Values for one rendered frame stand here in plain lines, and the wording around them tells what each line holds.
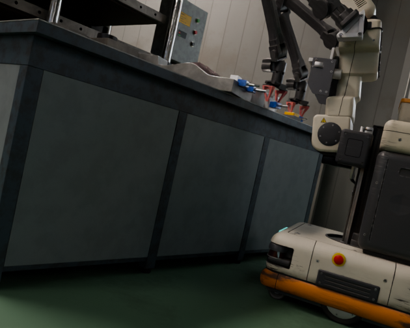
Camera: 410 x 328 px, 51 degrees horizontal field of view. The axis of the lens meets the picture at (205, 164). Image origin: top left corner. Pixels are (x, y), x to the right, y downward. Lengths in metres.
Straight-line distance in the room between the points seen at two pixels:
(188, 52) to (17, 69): 1.77
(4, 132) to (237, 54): 3.84
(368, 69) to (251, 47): 3.04
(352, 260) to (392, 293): 0.17
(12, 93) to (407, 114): 1.49
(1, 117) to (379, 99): 3.81
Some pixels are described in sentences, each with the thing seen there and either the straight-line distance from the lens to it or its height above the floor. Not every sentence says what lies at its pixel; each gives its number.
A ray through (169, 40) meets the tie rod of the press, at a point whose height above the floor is 1.14.
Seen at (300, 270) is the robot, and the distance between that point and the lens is 1.81.
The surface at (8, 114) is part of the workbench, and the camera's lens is 1.43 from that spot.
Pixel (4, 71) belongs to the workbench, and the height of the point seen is 0.65.
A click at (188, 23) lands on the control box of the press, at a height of 1.33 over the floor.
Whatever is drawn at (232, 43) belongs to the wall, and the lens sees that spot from 5.06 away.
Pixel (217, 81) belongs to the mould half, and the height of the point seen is 0.83.
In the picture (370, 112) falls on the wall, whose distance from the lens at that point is 4.64.
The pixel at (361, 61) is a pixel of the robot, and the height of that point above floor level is 1.06.
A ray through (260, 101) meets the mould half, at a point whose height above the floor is 0.83.
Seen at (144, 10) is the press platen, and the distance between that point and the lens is 2.70.
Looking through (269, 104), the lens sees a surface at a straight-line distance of 2.17.
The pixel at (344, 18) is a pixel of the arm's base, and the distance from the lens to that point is 1.93.
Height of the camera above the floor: 0.55
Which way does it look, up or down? 2 degrees down
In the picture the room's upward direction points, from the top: 12 degrees clockwise
